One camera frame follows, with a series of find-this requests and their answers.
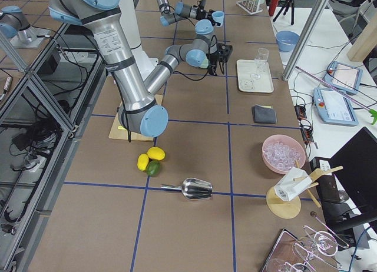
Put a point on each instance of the wine glass rack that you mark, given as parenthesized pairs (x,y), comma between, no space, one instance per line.
(315,250)

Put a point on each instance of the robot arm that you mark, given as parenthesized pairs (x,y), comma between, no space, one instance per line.
(181,11)
(140,112)

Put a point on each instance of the green ceramic bowl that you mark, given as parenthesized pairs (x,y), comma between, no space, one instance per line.
(204,64)

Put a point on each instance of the black laptop monitor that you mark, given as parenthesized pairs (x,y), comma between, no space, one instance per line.
(357,177)

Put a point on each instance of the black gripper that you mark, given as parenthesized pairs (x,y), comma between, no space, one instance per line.
(204,14)
(214,58)

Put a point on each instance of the wooden cup stand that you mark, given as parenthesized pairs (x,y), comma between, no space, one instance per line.
(290,209)

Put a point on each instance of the teach pendant tablet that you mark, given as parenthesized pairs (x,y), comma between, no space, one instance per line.
(333,108)
(344,77)

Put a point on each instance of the metal ice scoop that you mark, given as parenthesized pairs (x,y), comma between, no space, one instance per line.
(193,189)

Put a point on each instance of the cream bear serving tray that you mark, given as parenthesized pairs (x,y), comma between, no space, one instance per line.
(246,84)

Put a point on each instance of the black tripod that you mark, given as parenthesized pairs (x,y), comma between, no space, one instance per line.
(289,4)

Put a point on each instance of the yellow lemon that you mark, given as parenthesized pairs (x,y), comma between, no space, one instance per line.
(156,153)
(142,162)

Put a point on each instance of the clear wine glass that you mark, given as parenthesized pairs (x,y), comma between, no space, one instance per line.
(260,61)

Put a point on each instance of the aluminium frame post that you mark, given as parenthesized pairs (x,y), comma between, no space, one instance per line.
(306,32)

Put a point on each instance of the grey yellow folded cloth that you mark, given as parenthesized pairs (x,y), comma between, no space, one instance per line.
(264,115)

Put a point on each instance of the white wire cup rack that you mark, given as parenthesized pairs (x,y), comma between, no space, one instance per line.
(251,6)

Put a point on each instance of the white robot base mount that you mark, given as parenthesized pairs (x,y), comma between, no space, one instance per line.
(128,21)

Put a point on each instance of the pink bowl of ice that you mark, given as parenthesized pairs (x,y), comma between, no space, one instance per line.
(281,152)

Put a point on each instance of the green avocado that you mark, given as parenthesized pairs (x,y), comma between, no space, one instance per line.
(153,168)

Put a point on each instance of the near teach pendant tablet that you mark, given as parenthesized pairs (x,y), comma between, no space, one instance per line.
(333,108)

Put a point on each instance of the blue bowl with fork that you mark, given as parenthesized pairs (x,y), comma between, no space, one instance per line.
(286,40)

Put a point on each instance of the far teach pendant tablet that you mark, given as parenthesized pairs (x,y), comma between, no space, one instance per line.
(344,77)

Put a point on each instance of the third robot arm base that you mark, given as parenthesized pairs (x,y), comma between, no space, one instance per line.
(16,28)

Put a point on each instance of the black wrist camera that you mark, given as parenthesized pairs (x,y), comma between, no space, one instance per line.
(201,5)

